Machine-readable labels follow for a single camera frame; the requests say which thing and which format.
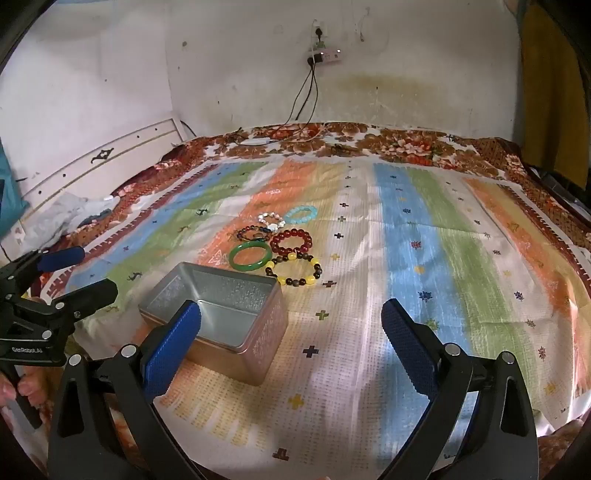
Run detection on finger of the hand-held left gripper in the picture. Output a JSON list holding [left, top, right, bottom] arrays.
[[9, 278, 119, 330], [0, 246, 87, 291]]

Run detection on brown floral bed sheet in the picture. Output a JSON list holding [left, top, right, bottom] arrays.
[[0, 121, 591, 480]]

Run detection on pastel bead bracelet with charm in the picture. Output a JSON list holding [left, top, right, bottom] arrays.
[[257, 211, 287, 234]]

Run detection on dark red bead bracelet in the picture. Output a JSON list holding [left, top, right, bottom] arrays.
[[270, 228, 314, 256]]

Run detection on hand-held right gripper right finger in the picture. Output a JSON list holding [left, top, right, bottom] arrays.
[[381, 298, 541, 480]]

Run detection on green jade bangle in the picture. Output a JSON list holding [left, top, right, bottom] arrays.
[[229, 241, 273, 270]]

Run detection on white headboard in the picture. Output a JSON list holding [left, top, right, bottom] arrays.
[[0, 115, 183, 259]]

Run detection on white power strip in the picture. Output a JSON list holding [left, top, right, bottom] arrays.
[[305, 48, 343, 65]]

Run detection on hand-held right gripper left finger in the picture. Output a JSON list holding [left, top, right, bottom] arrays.
[[46, 299, 218, 480]]

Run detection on light blue bead bracelet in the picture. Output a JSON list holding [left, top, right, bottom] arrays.
[[283, 204, 319, 225]]

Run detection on grey cloth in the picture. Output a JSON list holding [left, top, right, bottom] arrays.
[[39, 191, 121, 241]]

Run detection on metal tin box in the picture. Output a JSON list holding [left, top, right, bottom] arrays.
[[137, 261, 288, 386]]

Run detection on yellow curtain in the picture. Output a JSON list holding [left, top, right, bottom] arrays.
[[519, 0, 591, 171]]

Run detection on striped printed blanket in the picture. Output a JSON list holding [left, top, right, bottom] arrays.
[[30, 157, 591, 467]]

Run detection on yellow and brown bead bracelet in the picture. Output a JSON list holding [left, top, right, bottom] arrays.
[[264, 253, 324, 287]]

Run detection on black power cables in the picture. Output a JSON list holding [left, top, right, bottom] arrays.
[[277, 62, 320, 134]]

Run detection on dark multicoloured bead bracelet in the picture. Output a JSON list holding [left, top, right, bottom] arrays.
[[236, 224, 273, 243]]

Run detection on person's left hand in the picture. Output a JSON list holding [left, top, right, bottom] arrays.
[[0, 369, 51, 411]]

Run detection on teal cloth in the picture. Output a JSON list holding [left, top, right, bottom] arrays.
[[0, 138, 29, 232]]

